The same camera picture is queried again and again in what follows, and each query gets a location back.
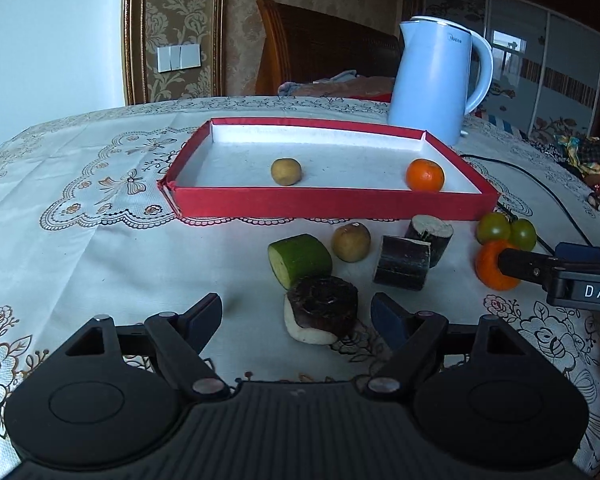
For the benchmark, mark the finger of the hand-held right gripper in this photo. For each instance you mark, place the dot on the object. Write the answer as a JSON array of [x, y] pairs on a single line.
[[522, 265], [580, 251]]

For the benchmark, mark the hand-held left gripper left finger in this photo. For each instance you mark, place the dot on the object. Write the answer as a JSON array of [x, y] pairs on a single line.
[[204, 316]]

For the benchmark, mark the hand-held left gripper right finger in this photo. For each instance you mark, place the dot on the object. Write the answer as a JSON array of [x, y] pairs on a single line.
[[387, 317]]

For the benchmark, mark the green tomato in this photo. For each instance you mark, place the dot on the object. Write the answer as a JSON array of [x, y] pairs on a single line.
[[523, 235], [493, 227]]

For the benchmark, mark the orange mandarin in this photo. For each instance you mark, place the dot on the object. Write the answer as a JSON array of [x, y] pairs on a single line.
[[489, 272], [425, 175]]

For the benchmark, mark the dark sugarcane piece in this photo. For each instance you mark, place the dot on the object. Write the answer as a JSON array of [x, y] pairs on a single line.
[[400, 265]]

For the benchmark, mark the dark-skinned white root chunk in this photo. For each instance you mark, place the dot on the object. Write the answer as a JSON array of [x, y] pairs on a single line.
[[322, 305]]

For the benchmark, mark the dark eggplant chunk back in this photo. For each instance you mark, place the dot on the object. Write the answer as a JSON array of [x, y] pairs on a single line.
[[432, 227]]

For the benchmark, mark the green cucumber piece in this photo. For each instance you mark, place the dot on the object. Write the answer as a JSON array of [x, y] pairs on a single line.
[[300, 259]]

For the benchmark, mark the red shallow tray box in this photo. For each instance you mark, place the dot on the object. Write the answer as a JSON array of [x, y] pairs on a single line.
[[330, 160]]

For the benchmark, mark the brown round fruit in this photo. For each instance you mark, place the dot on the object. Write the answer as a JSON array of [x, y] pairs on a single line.
[[351, 242]]

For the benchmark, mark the colourful cloth pile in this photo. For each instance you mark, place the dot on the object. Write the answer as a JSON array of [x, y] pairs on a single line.
[[585, 152]]

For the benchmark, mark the small yellow round fruit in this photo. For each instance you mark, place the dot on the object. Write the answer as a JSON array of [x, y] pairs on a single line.
[[286, 172]]

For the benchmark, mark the patterned sliding wardrobe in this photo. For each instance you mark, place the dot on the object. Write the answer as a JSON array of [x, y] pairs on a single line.
[[525, 70]]

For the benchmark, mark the white electric kettle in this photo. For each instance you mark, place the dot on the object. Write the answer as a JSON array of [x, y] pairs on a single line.
[[430, 80]]

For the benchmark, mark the crumpled bedding cloth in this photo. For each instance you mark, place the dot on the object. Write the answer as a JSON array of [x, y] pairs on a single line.
[[340, 84]]

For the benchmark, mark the wooden headboard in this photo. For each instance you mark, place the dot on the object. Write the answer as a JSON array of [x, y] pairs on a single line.
[[325, 45]]

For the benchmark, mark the white light switch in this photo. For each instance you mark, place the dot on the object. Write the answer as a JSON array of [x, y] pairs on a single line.
[[179, 57]]

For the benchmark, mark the gold wall frame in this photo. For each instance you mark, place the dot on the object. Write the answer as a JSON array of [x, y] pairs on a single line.
[[180, 10]]

